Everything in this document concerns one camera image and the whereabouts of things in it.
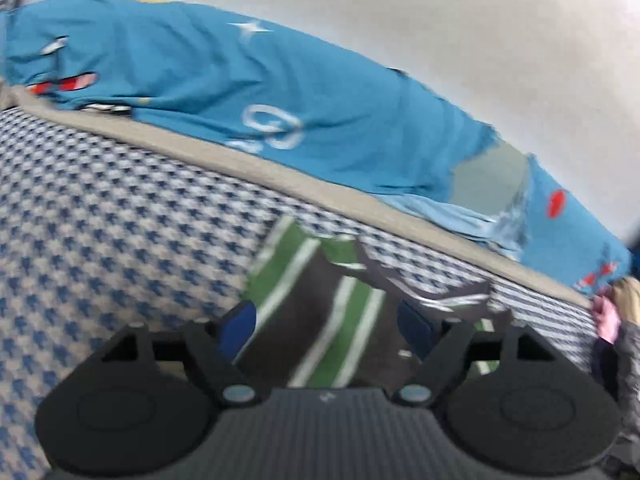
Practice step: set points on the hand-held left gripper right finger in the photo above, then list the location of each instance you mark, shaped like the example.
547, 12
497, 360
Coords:
415, 329

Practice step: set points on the grey pillow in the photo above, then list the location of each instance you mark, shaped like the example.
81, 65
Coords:
487, 175

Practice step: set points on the houndstooth mattress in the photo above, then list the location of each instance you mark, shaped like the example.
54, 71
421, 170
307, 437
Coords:
110, 220

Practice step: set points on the blue printed blanket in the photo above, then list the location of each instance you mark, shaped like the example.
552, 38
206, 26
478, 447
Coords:
200, 70

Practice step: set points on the light blue cloth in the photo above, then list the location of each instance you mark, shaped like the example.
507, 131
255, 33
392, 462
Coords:
500, 230

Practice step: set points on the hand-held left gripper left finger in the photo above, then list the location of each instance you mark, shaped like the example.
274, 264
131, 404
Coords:
237, 329

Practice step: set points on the green grey striped shirt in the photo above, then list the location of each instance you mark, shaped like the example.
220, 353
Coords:
310, 300

